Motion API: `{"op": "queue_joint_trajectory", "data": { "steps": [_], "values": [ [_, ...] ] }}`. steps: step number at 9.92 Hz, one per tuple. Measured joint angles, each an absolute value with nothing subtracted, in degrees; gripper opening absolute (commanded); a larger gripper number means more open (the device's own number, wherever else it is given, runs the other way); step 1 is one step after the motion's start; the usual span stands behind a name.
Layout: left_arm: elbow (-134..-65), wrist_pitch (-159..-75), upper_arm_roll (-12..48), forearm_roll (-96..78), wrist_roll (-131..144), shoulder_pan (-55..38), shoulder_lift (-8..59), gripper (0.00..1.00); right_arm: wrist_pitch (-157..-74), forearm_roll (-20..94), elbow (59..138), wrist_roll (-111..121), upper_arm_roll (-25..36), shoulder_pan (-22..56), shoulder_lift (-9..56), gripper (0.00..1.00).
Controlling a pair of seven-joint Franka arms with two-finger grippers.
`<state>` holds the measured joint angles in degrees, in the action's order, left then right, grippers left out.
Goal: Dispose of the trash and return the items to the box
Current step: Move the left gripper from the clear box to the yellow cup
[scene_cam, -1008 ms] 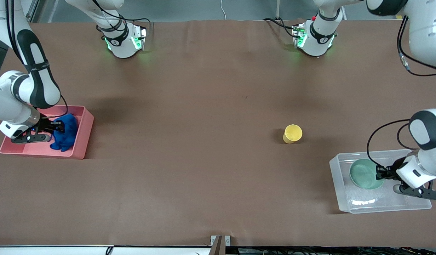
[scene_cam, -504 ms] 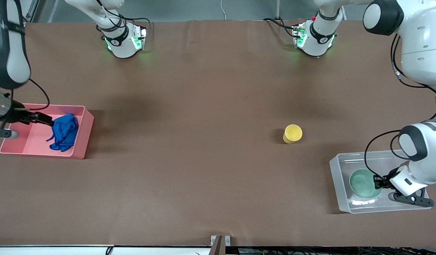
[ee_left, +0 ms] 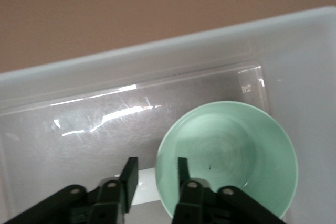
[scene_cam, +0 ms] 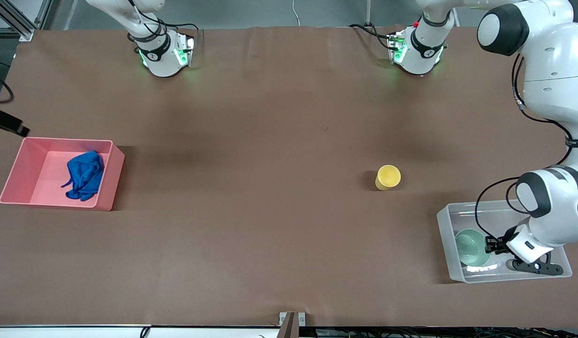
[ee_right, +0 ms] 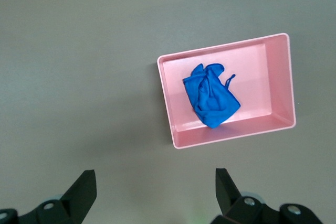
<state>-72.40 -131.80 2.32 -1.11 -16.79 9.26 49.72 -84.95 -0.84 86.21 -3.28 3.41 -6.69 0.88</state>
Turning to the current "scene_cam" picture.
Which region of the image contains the green bowl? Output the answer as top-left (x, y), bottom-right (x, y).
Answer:
top-left (455, 229), bottom-right (491, 267)

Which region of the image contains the blue cloth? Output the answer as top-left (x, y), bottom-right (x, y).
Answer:
top-left (61, 150), bottom-right (105, 202)

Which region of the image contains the yellow cup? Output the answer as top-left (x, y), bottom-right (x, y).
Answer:
top-left (375, 165), bottom-right (402, 191)

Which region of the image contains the clear plastic box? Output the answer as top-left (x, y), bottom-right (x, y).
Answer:
top-left (436, 200), bottom-right (573, 284)

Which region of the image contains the pink plastic bin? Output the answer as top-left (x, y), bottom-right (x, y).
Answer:
top-left (0, 137), bottom-right (126, 212)

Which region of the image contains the brown table cover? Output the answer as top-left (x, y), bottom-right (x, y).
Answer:
top-left (0, 26), bottom-right (578, 328)

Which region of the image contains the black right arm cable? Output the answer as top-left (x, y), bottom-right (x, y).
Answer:
top-left (0, 0), bottom-right (168, 105)

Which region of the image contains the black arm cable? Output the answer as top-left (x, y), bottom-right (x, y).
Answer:
top-left (0, 0), bottom-right (168, 105)
top-left (475, 52), bottom-right (576, 242)

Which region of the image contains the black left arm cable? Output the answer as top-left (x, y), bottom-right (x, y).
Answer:
top-left (475, 52), bottom-right (576, 242)

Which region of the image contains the aluminium frame profile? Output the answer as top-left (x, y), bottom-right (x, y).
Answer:
top-left (0, 0), bottom-right (60, 42)

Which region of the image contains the black right base cable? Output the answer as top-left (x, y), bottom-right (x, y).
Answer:
top-left (157, 19), bottom-right (203, 47)

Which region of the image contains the black base cable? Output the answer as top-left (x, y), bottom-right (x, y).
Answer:
top-left (348, 23), bottom-right (394, 50)
top-left (157, 19), bottom-right (203, 47)

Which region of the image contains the white table edge rail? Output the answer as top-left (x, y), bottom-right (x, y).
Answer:
top-left (0, 324), bottom-right (283, 338)

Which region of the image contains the metal bracket with post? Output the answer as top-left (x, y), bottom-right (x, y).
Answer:
top-left (279, 312), bottom-right (306, 338)

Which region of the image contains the black left base cable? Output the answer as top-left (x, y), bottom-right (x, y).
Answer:
top-left (348, 23), bottom-right (394, 50)

